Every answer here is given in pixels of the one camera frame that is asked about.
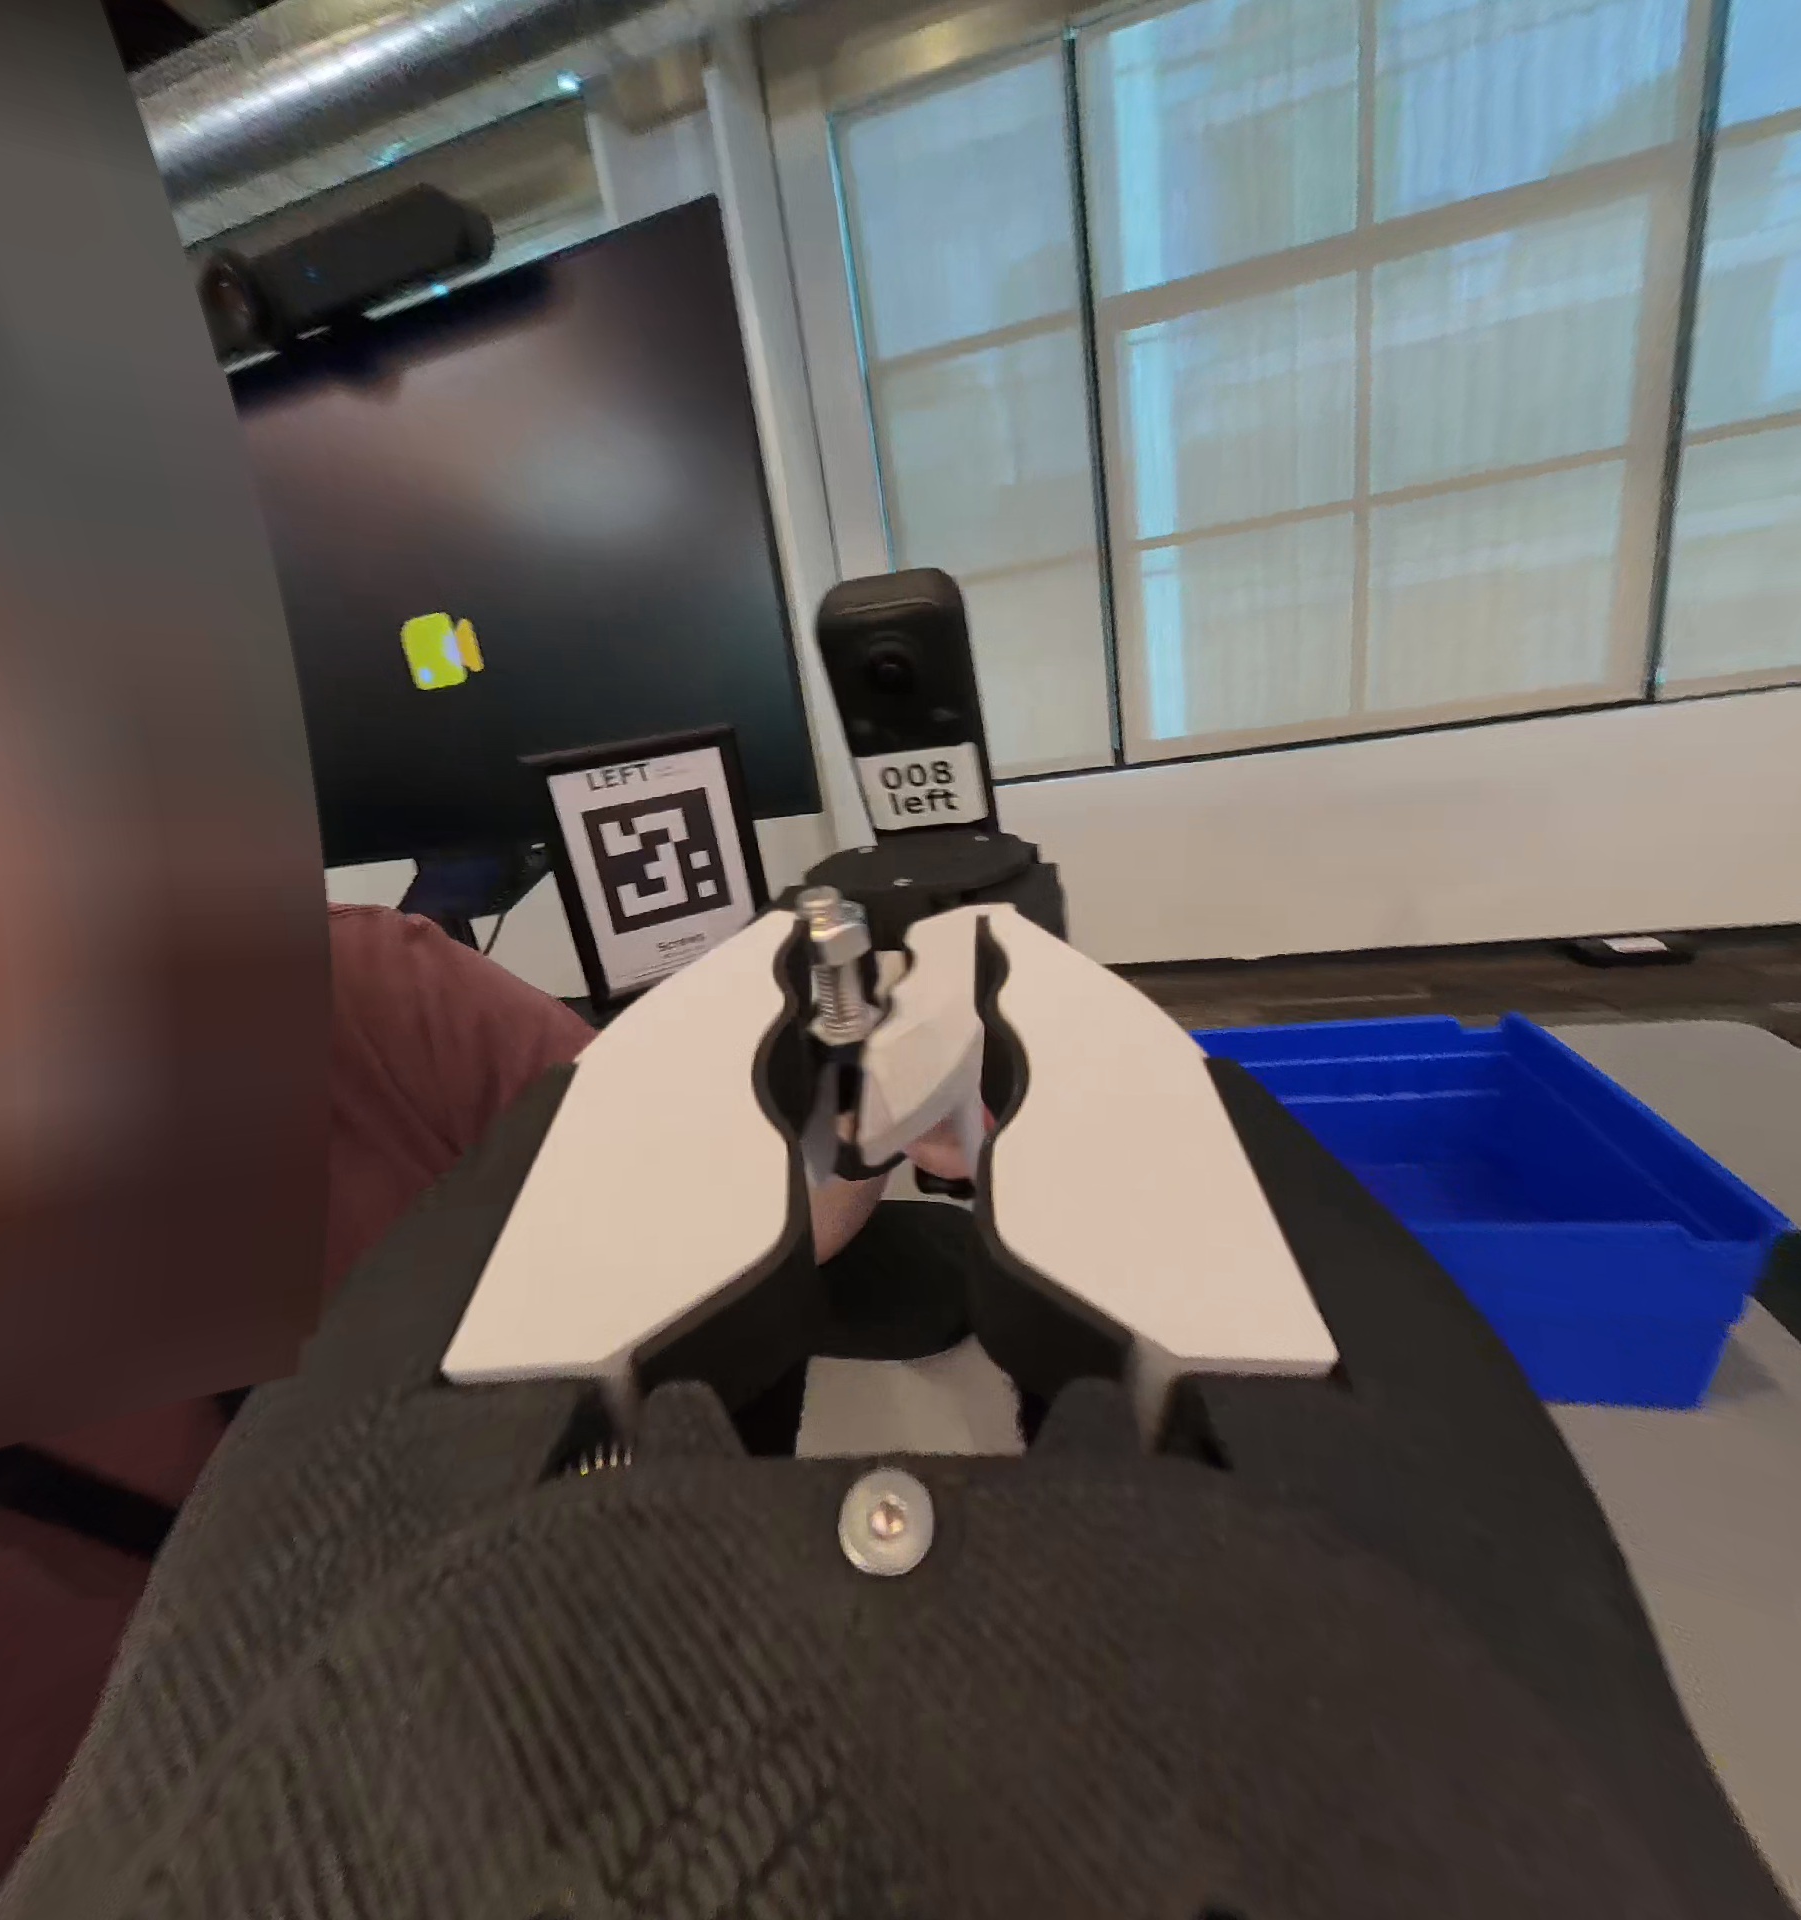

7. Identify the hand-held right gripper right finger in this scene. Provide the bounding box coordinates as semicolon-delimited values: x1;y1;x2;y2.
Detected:
968;899;1347;1414

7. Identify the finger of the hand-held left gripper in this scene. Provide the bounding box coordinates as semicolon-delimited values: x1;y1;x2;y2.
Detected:
857;918;987;1174
802;1048;859;1190

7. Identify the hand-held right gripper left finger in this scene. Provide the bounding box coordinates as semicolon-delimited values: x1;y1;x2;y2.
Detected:
438;903;826;1414

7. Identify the steel hex bolt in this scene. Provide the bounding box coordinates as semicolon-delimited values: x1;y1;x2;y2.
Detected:
792;886;881;1048

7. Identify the person's left hand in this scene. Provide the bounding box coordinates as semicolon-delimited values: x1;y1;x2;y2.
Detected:
810;1129;981;1269

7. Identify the framed marker sign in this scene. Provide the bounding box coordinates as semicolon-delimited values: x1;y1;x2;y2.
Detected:
522;727;771;1010

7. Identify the black screen cart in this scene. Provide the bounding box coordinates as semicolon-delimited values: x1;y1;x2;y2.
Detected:
395;844;548;954

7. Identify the large grid window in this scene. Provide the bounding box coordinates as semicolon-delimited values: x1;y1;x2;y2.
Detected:
824;0;1801;766

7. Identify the blue plastic bin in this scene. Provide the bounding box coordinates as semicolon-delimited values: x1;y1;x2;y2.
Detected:
1189;1012;1795;1414

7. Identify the black video bar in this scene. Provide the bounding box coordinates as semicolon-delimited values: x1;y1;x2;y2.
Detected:
196;183;501;361

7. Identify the large black wall screen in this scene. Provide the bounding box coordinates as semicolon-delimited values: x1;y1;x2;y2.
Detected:
224;195;823;872

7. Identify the black chest strap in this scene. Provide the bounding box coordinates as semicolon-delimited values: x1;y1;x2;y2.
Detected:
0;1454;167;1563

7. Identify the silver ventilation duct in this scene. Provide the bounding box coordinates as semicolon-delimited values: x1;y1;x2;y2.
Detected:
135;0;723;211

